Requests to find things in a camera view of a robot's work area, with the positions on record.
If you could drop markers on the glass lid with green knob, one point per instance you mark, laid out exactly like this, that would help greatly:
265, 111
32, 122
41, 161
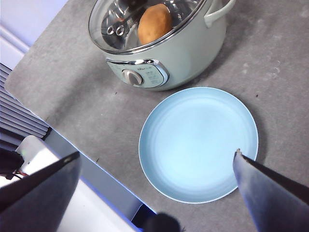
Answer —
101, 29

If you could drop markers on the brown potato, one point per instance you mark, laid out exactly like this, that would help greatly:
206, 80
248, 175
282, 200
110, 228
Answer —
154, 24

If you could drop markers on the pale green electric steamer pot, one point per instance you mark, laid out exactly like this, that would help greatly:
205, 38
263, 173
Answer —
183, 62

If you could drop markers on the blue round plate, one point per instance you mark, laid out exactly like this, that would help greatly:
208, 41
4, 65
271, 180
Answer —
193, 145

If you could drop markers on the grey ribbed panel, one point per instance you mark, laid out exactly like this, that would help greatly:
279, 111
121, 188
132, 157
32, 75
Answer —
17, 113

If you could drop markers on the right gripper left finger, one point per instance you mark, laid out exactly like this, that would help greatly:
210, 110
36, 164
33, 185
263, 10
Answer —
38, 203

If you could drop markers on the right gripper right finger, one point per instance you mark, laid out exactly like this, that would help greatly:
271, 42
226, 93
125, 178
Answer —
277, 203

